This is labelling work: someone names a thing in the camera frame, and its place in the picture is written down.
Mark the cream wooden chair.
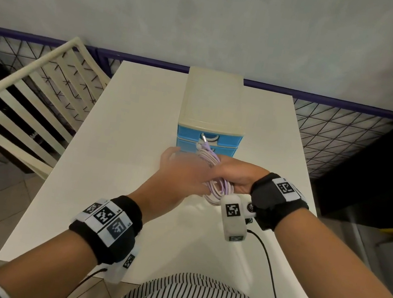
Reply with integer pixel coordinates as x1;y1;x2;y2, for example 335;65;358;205
0;25;117;188

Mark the person's right forearm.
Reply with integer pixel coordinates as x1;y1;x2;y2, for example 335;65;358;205
264;203;393;298

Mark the black left camera cable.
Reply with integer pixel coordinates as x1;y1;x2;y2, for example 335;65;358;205
65;262;109;298

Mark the white table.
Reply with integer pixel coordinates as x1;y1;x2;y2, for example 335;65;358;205
0;46;352;298

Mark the wire mesh fence purple rail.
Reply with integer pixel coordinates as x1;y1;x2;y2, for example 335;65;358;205
0;26;393;192

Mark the black right wristband with markers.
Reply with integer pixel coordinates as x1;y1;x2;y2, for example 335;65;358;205
245;169;314;237

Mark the white purple cable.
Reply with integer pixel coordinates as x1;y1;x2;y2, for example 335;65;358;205
188;134;242;209

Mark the person's left hand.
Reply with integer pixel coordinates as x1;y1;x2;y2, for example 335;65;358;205
123;140;218;232

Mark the black furniture piece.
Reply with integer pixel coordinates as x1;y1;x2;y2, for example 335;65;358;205
313;86;393;228

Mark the black right camera cable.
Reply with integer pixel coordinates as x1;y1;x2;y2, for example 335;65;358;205
236;229;296;298

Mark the black camera cable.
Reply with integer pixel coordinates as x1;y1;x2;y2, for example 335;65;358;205
236;229;296;298
65;262;109;298

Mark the black left wristband with markers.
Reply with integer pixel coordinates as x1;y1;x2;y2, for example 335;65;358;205
64;187;148;271

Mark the black wristband with markers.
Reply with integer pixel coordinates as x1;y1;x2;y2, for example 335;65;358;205
64;187;148;271
245;169;314;237

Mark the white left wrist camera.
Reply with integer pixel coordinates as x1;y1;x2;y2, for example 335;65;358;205
104;241;141;288

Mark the person's right hand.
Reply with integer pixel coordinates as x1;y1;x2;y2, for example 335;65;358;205
196;153;272;199

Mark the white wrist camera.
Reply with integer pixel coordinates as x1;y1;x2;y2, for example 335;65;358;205
104;241;141;288
215;191;260;245

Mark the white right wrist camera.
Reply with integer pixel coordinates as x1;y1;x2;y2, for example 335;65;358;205
215;191;260;245

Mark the person's left forearm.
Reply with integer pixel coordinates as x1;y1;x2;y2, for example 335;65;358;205
0;219;103;298

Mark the cream drawer cabinet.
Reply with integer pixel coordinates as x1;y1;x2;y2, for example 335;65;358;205
173;65;255;162

